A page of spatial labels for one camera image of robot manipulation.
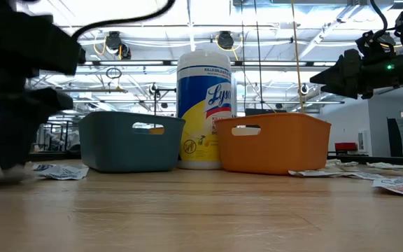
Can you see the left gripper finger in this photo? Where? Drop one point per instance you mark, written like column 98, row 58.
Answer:
column 5, row 140
column 24, row 136

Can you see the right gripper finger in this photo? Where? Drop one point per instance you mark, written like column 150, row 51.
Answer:
column 345, row 70
column 348, row 91

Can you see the green striped bandage strip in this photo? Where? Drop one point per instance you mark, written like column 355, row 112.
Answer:
column 397, row 165
column 341, row 163

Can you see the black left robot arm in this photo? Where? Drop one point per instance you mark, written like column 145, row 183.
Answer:
column 23, row 45

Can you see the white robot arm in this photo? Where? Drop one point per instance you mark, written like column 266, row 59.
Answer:
column 54, row 139

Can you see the red storage bin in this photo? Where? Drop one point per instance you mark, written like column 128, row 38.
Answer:
column 345, row 146

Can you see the black panel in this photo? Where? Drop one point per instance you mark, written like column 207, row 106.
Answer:
column 393, row 138

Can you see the white packet red print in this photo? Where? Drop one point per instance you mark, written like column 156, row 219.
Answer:
column 399, row 187
column 367, row 176
column 313, row 173

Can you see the teal plastic bin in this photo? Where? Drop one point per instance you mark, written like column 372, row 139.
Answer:
column 117, row 150

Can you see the orange plastic bin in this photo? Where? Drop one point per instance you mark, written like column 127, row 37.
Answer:
column 275, row 150

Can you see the disinfecting wipes canister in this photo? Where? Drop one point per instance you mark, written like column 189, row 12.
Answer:
column 203, row 87

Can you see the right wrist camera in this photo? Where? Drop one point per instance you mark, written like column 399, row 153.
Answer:
column 373, row 43

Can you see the small ceiling camera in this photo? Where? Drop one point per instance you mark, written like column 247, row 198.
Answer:
column 303, row 89
column 153, row 88

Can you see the white wall box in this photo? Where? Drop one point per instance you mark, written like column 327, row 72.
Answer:
column 363, row 140

